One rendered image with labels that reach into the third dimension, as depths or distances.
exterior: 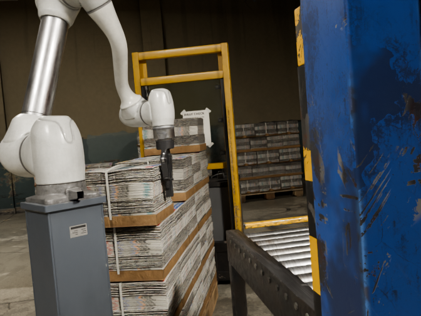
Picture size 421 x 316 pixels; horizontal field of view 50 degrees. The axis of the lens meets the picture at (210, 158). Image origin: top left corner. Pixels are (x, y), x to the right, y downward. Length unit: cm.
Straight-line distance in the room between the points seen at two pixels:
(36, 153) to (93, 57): 758
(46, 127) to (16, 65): 773
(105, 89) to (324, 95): 865
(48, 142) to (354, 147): 126
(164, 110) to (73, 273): 73
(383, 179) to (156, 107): 159
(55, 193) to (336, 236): 122
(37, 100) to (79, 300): 70
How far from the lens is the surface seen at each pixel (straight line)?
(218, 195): 365
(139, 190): 179
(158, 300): 193
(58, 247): 147
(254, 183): 752
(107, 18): 175
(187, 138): 296
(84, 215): 150
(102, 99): 892
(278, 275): 120
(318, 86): 34
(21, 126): 167
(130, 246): 189
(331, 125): 32
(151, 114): 186
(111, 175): 183
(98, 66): 900
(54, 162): 147
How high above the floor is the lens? 117
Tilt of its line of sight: 3 degrees down
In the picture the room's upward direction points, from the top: 5 degrees counter-clockwise
